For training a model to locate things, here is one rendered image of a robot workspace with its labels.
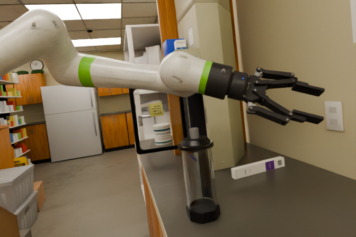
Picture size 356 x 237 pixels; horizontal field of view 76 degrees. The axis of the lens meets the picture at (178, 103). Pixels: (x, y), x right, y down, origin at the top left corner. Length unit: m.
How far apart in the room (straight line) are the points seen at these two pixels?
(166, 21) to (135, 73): 0.73
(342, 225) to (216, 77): 0.49
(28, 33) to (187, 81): 0.46
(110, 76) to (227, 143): 0.62
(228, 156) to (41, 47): 0.86
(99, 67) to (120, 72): 0.07
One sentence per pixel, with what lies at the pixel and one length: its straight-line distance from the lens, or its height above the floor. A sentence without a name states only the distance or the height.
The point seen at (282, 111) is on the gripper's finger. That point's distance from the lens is 0.61.
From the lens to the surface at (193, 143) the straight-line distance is 0.66.
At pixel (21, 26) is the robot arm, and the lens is 0.79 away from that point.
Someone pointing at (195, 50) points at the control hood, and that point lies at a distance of 1.05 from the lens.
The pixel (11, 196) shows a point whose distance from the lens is 2.88.
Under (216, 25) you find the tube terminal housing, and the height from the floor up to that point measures 1.61.
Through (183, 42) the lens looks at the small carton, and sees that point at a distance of 1.13.
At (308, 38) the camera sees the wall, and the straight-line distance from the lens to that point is 1.15.
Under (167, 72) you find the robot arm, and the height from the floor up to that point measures 1.38.
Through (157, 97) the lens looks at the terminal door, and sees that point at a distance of 1.31.
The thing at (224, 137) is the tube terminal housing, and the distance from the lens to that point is 1.10.
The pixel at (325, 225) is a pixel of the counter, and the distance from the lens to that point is 0.76.
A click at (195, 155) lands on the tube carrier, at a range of 0.66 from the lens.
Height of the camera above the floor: 1.32
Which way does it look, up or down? 3 degrees down
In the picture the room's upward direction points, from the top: 7 degrees counter-clockwise
